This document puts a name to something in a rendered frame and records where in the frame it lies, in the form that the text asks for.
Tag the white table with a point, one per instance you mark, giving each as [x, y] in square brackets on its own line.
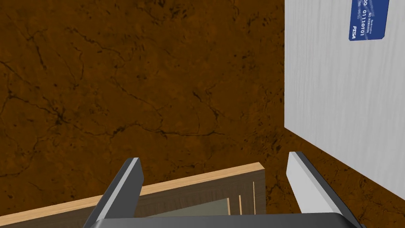
[341, 95]

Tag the brown wooden cabinet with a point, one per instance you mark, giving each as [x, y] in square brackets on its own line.
[196, 196]

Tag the blue card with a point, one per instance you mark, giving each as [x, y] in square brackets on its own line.
[368, 19]

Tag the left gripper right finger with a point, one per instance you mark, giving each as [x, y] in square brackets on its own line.
[311, 190]

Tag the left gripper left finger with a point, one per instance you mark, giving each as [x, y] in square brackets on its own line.
[121, 190]

